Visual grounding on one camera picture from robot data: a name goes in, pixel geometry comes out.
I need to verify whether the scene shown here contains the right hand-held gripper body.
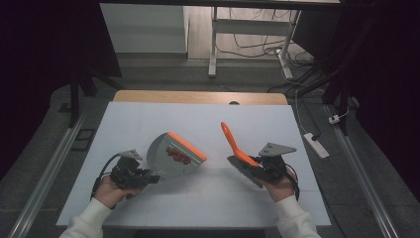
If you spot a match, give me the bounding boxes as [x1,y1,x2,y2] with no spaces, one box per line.
[253,142,297,183]

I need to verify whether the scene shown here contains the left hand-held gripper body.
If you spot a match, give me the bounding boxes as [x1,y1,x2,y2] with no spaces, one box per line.
[109,149,151,192]

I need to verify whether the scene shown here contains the grey dustpan with orange edge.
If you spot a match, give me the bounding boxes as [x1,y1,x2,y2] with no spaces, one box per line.
[146,131,208,179]

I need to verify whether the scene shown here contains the orange brush with grey bristles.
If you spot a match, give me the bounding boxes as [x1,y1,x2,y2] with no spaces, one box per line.
[220,121,265,189]

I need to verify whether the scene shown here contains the person's right hand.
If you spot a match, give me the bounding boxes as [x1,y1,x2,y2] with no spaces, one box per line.
[262,166,298,203]

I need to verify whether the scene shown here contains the person's left hand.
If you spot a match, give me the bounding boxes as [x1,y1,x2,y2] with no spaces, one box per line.
[93,174,142,210]

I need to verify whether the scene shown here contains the white power strip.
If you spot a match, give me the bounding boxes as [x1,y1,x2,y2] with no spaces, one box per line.
[302,132,331,159]

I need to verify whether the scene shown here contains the white table sheet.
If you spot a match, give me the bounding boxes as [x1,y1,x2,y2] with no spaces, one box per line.
[55,101,333,229]

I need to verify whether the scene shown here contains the black square floor plate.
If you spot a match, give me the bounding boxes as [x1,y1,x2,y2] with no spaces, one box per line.
[71,128,97,153]

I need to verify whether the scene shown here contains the black metal stand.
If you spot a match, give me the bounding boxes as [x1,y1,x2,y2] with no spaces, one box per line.
[286,13,380,137]
[67,65,117,128]

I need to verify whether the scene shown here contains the wooden table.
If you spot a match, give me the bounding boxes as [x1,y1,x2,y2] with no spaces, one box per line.
[113,89,289,106]

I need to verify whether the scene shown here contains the black curtain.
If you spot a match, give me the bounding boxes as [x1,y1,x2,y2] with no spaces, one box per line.
[291,0,420,192]
[0,0,123,181]

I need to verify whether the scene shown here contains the white cabinet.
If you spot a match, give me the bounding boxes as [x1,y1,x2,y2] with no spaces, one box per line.
[99,3,189,54]

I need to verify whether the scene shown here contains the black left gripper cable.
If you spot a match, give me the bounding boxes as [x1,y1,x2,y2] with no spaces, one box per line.
[89,153,121,201]

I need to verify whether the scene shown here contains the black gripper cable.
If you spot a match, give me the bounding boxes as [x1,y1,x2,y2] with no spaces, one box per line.
[89,153,121,201]
[284,163,301,202]

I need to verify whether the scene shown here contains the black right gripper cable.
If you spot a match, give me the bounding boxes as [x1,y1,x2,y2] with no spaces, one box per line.
[284,163,301,202]

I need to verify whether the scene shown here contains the aluminium floor rail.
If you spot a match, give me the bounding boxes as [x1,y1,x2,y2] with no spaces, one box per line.
[6,112,88,238]
[325,105,400,238]

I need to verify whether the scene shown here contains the tangle of black floor cables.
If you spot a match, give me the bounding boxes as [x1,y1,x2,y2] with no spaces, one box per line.
[216,8,315,67]

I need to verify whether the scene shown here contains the white metal desk frame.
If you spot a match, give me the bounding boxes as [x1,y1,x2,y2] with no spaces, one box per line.
[207,6,302,80]

